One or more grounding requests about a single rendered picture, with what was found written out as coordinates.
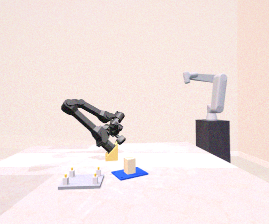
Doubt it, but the blue board with beige handle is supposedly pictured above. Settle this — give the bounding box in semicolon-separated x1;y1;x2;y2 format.
112;156;148;181

